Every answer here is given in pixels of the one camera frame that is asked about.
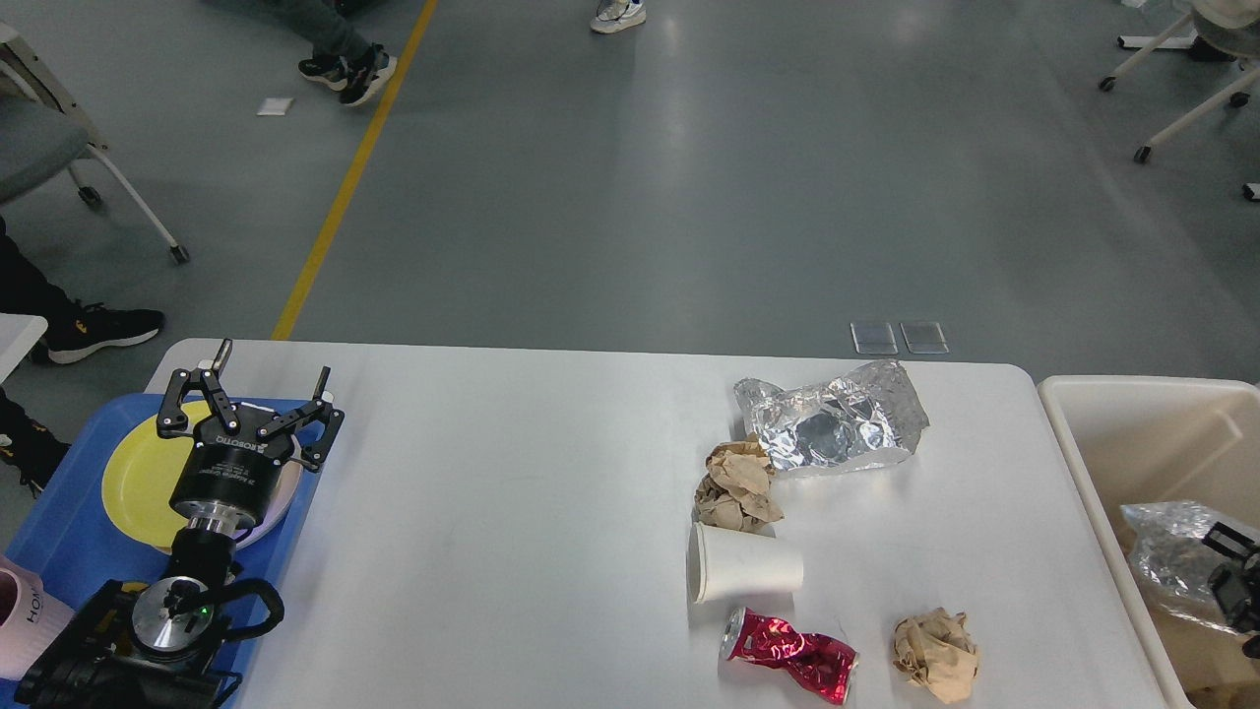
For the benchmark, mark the brown paper bag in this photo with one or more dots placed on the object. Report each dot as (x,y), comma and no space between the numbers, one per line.
(1202,656)

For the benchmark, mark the left floor socket plate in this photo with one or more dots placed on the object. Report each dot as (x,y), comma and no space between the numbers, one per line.
(874,337)

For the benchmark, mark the person with black sneakers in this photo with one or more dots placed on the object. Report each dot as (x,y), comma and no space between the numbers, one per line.
(341,58)

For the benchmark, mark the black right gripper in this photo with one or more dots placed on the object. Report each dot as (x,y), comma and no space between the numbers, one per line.
(1234,587)

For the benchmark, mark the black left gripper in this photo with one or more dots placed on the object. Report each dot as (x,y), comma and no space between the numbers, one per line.
(231,478)

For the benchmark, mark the person with white sneakers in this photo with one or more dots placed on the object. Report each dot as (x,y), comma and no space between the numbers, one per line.
(612,16)

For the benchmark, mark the pink plate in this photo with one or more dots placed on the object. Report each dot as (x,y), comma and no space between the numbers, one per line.
(285,491)

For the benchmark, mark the floor socket plate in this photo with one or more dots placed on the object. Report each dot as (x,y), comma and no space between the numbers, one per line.
(874,337)
(925,337)

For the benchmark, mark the pink mug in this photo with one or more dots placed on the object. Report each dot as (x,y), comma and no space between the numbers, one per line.
(30,619)

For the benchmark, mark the person in dark clothes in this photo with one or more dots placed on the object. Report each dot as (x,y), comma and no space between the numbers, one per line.
(74,331)

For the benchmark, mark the right floor socket plate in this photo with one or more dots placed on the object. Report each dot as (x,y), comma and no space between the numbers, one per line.
(925,337)

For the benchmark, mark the white paper cup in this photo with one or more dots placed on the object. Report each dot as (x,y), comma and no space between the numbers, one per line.
(725,564)

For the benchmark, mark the crushed red can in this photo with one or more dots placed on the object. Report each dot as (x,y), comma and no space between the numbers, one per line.
(817,662)

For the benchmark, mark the white side table corner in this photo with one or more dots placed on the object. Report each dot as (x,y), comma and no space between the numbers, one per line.
(19,333)

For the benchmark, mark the grey office chair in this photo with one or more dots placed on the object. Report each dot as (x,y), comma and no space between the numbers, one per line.
(44,131)

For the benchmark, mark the aluminium foil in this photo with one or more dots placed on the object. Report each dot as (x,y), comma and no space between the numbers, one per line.
(1169,562)
(868,419)

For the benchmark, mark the yellow plastic plate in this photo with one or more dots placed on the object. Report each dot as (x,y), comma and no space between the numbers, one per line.
(140,472)

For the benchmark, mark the beige plastic bin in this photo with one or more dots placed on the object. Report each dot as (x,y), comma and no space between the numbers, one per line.
(1145,439)

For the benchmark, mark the small brown paper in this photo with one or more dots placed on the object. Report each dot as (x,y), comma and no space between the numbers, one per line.
(936,651)

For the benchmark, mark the brown paper ball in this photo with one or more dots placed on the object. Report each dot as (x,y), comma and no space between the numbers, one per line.
(735,492)

